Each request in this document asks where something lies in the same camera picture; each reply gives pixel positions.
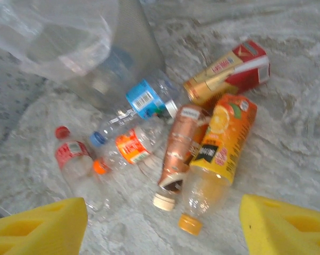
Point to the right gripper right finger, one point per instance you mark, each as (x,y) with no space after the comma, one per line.
(287,231)

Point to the clear plastic bin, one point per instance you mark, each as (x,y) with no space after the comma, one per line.
(138,53)

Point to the red label bottle red cap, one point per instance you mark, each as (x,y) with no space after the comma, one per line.
(72,154)

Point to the clear bottle blue cap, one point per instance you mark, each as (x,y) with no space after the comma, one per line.
(99,138)

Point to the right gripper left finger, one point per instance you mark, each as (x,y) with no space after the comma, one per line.
(37,231)

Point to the gold red drink carton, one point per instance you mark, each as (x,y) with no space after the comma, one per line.
(229,71)

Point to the clear plastic bin liner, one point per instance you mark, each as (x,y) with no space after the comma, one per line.
(56,40)

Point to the orange label clear bottle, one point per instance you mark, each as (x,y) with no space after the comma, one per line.
(132,148)

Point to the brown bottle cream cap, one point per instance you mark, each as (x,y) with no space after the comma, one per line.
(181,138)

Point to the light blue label clear bottle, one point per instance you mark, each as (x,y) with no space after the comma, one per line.
(146,98)

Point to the orange juice bottle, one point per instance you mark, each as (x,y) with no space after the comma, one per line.
(223,143)

